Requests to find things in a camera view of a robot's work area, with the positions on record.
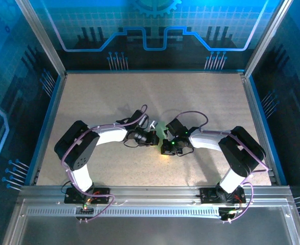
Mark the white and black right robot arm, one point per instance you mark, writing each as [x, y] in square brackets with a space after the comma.
[208, 141]

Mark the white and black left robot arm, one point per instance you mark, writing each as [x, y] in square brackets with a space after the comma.
[109, 135]

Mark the small LED control board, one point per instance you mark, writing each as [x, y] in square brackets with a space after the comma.
[226, 214]
[85, 208]

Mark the blue side strip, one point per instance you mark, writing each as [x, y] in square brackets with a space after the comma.
[50, 114]

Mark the grey metal plate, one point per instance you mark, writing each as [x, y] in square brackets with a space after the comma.
[152, 232]

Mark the aluminium frame rail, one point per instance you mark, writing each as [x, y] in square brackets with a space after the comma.
[152, 194]

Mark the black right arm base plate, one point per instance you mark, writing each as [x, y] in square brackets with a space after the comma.
[207, 196]

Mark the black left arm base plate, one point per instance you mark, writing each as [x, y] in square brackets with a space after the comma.
[101, 195]

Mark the aluminium side rail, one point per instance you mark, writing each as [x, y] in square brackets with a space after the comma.
[258, 114]

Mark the aluminium right frame post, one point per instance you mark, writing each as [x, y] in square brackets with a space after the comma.
[266, 38]

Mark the aluminium frame post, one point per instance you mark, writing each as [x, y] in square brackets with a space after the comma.
[43, 38]
[266, 38]

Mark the aluminium left frame post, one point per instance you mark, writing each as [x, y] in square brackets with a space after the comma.
[43, 38]

